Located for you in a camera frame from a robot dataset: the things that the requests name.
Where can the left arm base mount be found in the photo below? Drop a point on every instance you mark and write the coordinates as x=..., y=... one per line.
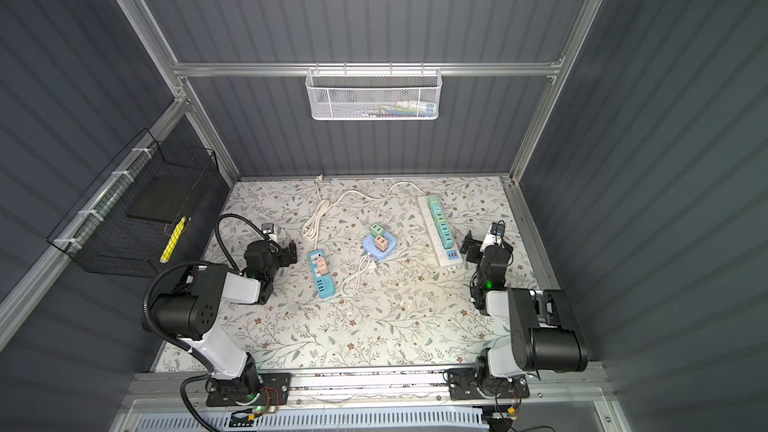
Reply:
x=264, y=390

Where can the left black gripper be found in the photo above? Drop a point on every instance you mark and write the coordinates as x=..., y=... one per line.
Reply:
x=283, y=259

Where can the white vented cover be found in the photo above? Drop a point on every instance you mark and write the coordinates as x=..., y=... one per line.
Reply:
x=446, y=418

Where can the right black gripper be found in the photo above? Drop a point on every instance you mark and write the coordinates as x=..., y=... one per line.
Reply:
x=477, y=250

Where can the long white power strip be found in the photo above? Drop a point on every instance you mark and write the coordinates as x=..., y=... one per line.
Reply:
x=439, y=233

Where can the blue square power socket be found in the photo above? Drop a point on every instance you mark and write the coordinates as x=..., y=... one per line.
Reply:
x=369, y=247

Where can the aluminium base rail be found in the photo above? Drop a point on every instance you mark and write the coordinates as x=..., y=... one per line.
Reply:
x=393, y=386

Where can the brown plug adapter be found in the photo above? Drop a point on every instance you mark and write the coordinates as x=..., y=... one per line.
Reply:
x=381, y=243
x=321, y=266

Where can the pens in white basket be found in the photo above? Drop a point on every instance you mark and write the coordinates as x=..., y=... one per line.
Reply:
x=408, y=109

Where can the black wire basket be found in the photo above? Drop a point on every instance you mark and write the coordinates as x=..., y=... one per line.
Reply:
x=123, y=227

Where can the white wire basket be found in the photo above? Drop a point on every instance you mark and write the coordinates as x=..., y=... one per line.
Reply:
x=333, y=96

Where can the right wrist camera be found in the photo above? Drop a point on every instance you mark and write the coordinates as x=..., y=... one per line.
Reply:
x=495, y=235

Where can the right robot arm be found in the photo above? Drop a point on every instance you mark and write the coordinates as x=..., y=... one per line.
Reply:
x=543, y=333

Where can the teal small power strip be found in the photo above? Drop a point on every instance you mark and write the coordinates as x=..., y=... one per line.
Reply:
x=324, y=284

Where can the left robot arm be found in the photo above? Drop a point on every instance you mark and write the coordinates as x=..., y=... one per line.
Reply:
x=181, y=306

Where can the yellow marker pen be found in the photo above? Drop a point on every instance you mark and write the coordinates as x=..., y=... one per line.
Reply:
x=173, y=240

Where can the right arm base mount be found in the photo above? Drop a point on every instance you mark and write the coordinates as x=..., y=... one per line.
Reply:
x=468, y=383

